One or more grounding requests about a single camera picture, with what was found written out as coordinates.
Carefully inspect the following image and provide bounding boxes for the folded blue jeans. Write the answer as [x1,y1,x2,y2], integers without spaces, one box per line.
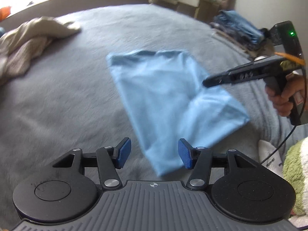
[214,10,264,45]

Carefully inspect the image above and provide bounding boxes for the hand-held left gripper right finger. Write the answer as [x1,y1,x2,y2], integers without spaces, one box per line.
[177,138,259,190]

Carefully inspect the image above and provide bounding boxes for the beige garment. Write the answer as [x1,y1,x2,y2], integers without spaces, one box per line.
[0,16,82,53]

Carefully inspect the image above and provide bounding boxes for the cream desk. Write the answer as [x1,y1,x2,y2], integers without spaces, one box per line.
[154,0,220,17]

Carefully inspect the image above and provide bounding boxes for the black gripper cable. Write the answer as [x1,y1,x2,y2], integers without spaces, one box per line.
[260,64,307,164]

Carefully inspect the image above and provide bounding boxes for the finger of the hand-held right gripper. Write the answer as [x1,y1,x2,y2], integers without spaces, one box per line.
[203,72,232,87]

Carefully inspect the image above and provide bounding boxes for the person's right hand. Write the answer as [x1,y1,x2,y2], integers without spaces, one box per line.
[265,73,308,118]

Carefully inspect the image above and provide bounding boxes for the grey bed blanket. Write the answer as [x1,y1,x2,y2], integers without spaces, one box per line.
[0,3,308,231]

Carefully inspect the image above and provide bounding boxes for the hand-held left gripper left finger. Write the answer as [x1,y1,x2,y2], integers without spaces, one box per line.
[52,137,132,190]

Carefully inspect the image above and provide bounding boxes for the light blue t-shirt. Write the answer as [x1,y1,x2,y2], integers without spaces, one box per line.
[106,49,251,177]

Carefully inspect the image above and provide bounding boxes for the white printed sock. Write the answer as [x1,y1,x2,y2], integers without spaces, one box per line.
[258,140,282,171]

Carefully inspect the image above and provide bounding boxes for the orange bag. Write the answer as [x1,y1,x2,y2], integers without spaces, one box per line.
[0,6,12,20]

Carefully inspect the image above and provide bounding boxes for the green fluffy cloth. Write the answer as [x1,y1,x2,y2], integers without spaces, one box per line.
[283,140,308,216]

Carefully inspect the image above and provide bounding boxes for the folded dark plaid garment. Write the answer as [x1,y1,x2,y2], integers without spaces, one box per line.
[210,22,255,53]

